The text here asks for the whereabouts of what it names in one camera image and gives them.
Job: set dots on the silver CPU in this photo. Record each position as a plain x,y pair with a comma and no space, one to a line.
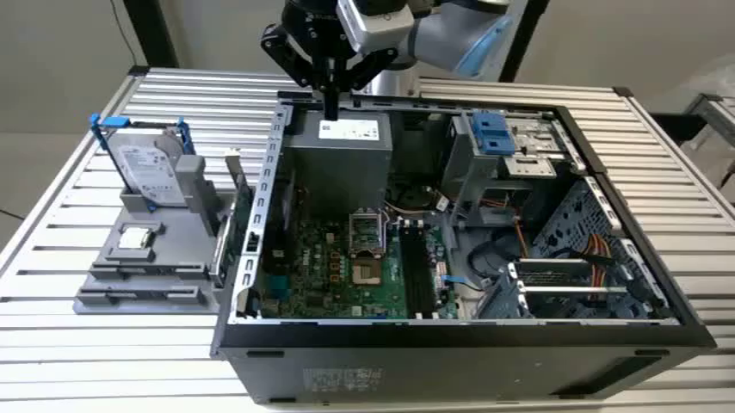
135,238

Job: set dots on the graphics card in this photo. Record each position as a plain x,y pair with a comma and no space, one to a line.
244,202

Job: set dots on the blue plastic drive latch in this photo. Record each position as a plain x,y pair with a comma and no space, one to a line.
491,133

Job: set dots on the black round fan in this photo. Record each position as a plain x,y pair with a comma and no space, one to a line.
409,198

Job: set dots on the grey power supply unit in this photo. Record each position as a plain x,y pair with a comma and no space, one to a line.
339,172

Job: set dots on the grey parts rack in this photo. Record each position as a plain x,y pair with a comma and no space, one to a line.
177,249

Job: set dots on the metal disk bay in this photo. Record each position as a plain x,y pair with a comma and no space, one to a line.
574,291

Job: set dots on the silver wrist camera blue plug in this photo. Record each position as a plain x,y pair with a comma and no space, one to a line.
379,26

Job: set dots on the RAM stick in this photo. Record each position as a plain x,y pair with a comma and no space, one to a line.
143,271
143,295

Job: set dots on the hard disk in blue carrier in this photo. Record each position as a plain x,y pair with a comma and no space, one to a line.
145,168

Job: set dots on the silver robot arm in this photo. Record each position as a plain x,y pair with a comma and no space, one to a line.
436,30

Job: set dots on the black frame post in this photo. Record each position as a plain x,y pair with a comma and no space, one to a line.
531,26
152,34

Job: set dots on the green motherboard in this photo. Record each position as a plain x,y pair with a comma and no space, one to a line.
321,297

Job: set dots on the grey metal drive cage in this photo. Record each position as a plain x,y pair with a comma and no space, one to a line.
464,172

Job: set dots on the grey metal frame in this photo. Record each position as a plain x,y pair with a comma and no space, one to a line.
708,107

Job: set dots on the black PC case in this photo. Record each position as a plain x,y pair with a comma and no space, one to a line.
401,370

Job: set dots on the CPU socket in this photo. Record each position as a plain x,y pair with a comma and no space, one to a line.
367,272

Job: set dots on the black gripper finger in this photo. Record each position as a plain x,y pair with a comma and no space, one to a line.
369,70
287,58

